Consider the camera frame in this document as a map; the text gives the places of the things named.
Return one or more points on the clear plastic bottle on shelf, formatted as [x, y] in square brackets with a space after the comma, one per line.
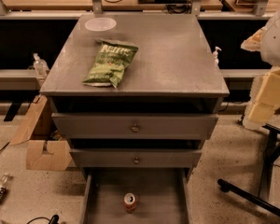
[40, 66]

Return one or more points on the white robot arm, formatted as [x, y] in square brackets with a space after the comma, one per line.
[265, 89]

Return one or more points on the red coke can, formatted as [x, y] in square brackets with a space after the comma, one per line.
[129, 202]

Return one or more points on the black chair base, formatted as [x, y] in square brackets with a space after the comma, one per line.
[270, 155]

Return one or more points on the brown cardboard box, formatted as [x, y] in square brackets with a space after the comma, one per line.
[46, 149]

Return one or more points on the grey middle drawer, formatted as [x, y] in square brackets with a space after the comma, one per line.
[130, 157]

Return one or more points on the grey top drawer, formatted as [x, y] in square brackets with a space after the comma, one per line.
[135, 126]

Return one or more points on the green chip bag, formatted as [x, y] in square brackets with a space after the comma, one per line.
[111, 60]

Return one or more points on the grey drawer cabinet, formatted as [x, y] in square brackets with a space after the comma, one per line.
[173, 72]

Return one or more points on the grey open bottom drawer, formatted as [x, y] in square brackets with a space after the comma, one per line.
[136, 196]

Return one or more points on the wooden desk with metal legs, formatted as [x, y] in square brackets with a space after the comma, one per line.
[115, 0]

